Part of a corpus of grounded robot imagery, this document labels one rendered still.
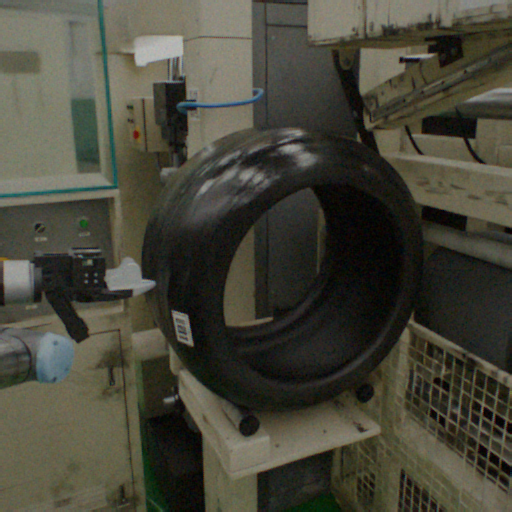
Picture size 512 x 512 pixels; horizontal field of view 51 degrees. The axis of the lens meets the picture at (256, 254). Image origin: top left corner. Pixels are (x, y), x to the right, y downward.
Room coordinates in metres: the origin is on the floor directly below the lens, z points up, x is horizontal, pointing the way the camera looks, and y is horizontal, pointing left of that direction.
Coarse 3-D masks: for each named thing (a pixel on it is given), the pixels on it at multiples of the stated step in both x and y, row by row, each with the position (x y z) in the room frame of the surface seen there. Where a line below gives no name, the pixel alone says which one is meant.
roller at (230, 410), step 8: (224, 400) 1.01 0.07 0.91; (224, 408) 1.00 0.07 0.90; (232, 408) 0.97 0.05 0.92; (240, 408) 0.96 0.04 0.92; (232, 416) 0.96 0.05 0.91; (240, 416) 0.94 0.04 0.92; (248, 416) 0.94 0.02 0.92; (256, 416) 0.95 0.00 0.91; (240, 424) 0.93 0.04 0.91; (248, 424) 0.93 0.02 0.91; (256, 424) 0.94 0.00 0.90; (248, 432) 0.93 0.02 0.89
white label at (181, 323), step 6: (174, 312) 0.88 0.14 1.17; (174, 318) 0.88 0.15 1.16; (180, 318) 0.87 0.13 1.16; (186, 318) 0.86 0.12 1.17; (174, 324) 0.88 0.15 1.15; (180, 324) 0.87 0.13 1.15; (186, 324) 0.86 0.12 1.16; (180, 330) 0.87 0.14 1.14; (186, 330) 0.86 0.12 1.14; (180, 336) 0.88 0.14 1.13; (186, 336) 0.86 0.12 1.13; (186, 342) 0.87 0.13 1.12; (192, 342) 0.86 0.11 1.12
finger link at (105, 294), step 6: (108, 288) 0.90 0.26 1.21; (132, 288) 0.91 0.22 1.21; (102, 294) 0.87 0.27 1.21; (108, 294) 0.87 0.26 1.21; (114, 294) 0.88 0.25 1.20; (120, 294) 0.89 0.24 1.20; (126, 294) 0.90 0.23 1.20; (132, 294) 0.91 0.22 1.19; (96, 300) 0.87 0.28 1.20; (102, 300) 0.87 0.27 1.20; (108, 300) 0.87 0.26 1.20; (114, 300) 0.88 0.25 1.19
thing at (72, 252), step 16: (48, 256) 0.86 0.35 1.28; (64, 256) 0.87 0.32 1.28; (80, 256) 0.90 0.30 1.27; (96, 256) 0.91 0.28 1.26; (48, 272) 0.87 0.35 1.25; (64, 272) 0.88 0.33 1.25; (80, 272) 0.87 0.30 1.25; (96, 272) 0.89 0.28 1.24; (48, 288) 0.86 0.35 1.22; (64, 288) 0.87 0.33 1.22; (80, 288) 0.87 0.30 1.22; (96, 288) 0.88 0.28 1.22
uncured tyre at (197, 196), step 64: (256, 128) 1.13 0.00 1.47; (192, 192) 0.95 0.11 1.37; (256, 192) 0.91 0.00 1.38; (320, 192) 1.28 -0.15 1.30; (384, 192) 1.02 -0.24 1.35; (192, 256) 0.88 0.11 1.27; (384, 256) 1.22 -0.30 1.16; (192, 320) 0.87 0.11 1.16; (320, 320) 1.26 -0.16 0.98; (384, 320) 1.05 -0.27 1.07; (256, 384) 0.91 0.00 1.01; (320, 384) 0.96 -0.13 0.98
